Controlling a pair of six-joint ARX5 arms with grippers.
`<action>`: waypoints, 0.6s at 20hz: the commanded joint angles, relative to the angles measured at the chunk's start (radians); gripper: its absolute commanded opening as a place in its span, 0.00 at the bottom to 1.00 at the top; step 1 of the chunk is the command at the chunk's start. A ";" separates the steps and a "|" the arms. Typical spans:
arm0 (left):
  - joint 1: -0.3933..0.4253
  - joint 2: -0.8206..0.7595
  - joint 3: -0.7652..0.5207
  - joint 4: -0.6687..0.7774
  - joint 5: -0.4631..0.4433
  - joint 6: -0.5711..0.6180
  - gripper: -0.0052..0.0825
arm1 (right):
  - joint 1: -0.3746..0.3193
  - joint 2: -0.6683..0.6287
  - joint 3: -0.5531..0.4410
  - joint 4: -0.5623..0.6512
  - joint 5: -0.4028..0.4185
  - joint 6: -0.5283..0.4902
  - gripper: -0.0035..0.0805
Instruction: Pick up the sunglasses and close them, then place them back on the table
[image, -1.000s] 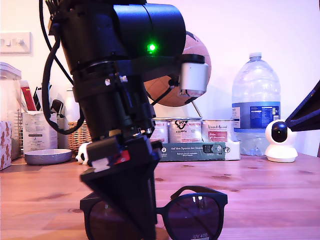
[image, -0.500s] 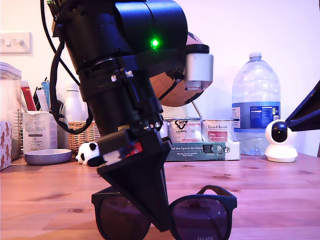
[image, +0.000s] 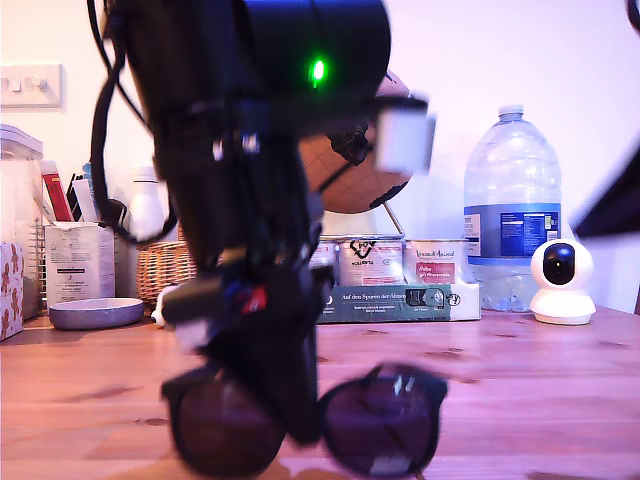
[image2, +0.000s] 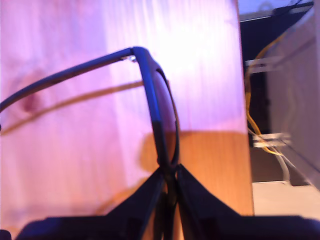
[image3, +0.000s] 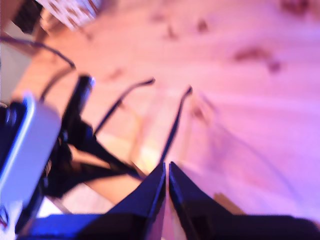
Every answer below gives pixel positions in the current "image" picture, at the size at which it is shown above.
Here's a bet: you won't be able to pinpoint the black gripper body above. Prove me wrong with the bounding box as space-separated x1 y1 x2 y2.
149 107 334 351

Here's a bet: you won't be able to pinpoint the black sunglasses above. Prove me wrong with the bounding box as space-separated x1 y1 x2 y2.
159 362 449 479

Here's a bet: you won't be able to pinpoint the white metal bottle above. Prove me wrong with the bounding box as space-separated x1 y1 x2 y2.
128 165 169 242

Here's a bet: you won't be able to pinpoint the tin can pale pink label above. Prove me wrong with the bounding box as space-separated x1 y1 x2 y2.
309 238 337 274

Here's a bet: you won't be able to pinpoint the panda plush toy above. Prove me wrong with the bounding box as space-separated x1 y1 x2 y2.
149 284 176 329

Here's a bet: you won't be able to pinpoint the large clear water bottle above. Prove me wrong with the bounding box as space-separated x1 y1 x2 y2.
462 104 562 312

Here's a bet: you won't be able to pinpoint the green cardboard can tray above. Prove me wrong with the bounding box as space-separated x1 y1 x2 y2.
317 282 482 325

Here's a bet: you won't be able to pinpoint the tin can black scrawl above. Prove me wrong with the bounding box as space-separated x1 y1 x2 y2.
337 238 404 287

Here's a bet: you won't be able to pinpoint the black clip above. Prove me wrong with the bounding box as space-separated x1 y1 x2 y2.
102 198 130 237

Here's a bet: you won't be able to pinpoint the cork globe on stand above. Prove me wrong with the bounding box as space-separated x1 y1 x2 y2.
299 69 419 240

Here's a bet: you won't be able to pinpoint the tin can red label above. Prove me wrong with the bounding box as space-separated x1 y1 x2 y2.
402 238 469 286

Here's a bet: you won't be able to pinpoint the grey shallow bowl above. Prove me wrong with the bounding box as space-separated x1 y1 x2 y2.
48 297 146 332

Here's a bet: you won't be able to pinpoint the red and white tube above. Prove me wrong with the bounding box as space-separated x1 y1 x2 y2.
38 159 75 224

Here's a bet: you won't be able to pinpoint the clear container with lid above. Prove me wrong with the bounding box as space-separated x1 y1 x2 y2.
0 123 45 321

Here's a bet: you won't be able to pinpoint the gingerbread print box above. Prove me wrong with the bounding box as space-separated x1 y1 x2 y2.
0 241 25 342

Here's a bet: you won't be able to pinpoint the wicker basket with handle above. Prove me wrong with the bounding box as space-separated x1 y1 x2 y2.
135 227 201 305

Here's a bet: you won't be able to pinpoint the small white round camera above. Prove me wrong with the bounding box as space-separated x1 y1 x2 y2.
528 238 596 326

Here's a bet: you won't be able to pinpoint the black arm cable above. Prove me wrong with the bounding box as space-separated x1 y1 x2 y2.
87 0 179 246

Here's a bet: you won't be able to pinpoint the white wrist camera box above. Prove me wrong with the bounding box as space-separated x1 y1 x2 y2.
367 92 437 176

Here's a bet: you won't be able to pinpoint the metal wire rack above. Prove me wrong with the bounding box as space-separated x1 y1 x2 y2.
30 214 47 304

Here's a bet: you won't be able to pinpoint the white wall switch plate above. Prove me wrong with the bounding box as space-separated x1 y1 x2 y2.
0 63 66 110

